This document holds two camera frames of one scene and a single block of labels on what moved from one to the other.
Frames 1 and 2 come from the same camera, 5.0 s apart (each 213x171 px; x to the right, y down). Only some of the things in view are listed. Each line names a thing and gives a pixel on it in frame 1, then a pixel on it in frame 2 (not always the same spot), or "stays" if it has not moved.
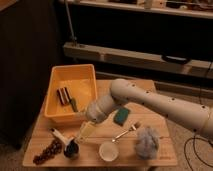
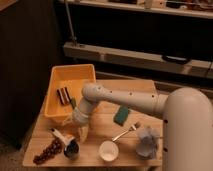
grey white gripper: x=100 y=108 → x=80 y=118
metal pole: x=70 y=22 stays
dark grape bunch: x=48 y=152 stays
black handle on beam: x=177 y=59 stays
